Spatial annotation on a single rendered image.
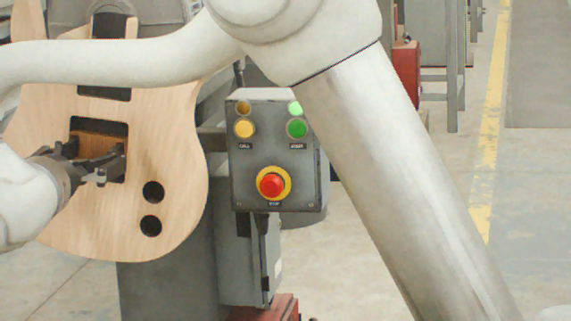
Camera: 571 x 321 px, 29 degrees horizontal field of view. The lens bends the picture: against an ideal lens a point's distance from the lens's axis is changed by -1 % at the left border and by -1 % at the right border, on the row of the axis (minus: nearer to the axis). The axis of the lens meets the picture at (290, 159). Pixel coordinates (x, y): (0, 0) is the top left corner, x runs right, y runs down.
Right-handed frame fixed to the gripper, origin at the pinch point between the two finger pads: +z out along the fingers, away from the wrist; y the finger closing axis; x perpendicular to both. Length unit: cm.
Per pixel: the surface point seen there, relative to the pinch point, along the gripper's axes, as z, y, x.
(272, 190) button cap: 13.2, 26.5, -6.6
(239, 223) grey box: 35.9, 16.2, -21.1
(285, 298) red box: 52, 23, -42
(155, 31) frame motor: 17.1, 3.4, 17.2
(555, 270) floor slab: 239, 91, -93
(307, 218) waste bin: 285, -11, -102
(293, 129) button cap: 15.3, 28.7, 3.7
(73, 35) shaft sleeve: -3.2, -3.3, 18.8
